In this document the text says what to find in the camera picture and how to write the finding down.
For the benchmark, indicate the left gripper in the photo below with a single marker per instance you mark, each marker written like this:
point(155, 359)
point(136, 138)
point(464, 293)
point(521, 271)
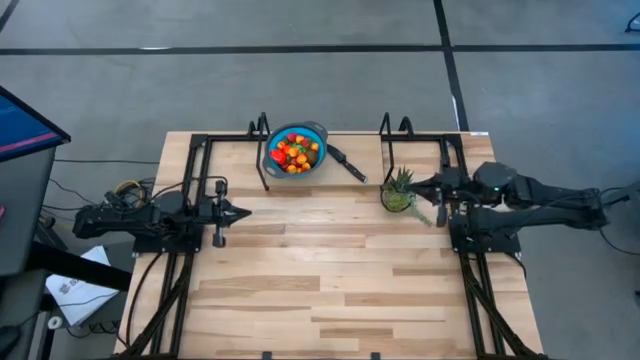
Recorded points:
point(220, 212)

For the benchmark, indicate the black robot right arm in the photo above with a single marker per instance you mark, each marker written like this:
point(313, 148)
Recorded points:
point(530, 200)

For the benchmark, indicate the white tape roll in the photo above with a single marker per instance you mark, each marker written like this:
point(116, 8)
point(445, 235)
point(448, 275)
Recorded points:
point(49, 322)

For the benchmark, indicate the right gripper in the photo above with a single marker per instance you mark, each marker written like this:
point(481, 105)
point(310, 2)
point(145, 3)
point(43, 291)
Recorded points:
point(454, 190)

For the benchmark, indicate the brown toy kiwi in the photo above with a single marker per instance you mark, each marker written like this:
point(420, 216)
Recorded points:
point(312, 157)

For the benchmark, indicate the potted succulent plant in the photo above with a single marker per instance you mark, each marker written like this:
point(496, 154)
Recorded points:
point(397, 197)

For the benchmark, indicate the white printed paper sheet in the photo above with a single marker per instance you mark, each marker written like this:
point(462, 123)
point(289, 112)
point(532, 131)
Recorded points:
point(80, 295)

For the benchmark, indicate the blue collapsible bowl grey rim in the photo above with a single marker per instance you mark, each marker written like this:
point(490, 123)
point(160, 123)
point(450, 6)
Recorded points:
point(295, 129)

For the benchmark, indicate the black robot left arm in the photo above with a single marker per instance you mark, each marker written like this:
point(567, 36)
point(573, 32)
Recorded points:
point(135, 217)

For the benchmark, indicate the large computer monitor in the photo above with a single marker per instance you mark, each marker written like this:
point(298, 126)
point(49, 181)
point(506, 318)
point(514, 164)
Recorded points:
point(25, 125)

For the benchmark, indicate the black aluminium rig frame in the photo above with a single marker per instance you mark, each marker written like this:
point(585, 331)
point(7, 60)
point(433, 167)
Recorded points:
point(225, 138)

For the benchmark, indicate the yellow orange toy fruit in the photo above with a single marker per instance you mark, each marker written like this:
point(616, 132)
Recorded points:
point(314, 146)

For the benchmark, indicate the red orange toy peach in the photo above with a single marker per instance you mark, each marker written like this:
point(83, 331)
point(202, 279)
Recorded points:
point(306, 167)
point(300, 139)
point(291, 169)

